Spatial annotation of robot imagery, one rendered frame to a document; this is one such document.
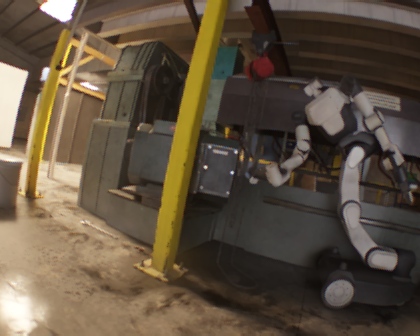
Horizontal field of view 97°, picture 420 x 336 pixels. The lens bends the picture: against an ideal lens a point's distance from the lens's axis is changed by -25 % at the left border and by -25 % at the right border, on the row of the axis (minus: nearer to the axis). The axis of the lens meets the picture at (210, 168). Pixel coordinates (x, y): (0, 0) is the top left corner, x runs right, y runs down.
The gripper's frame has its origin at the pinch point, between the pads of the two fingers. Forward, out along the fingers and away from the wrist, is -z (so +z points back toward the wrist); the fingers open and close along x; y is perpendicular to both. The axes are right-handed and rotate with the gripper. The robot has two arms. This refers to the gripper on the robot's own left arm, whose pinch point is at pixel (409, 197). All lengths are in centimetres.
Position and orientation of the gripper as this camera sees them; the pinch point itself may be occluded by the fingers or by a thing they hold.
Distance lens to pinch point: 156.0
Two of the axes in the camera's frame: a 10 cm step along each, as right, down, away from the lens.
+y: 5.5, -4.4, -7.2
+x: -7.9, 0.1, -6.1
